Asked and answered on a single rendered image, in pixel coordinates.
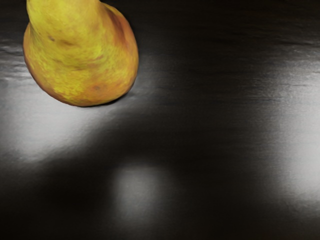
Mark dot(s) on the yellow pear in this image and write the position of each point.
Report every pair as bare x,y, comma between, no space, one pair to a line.
80,60

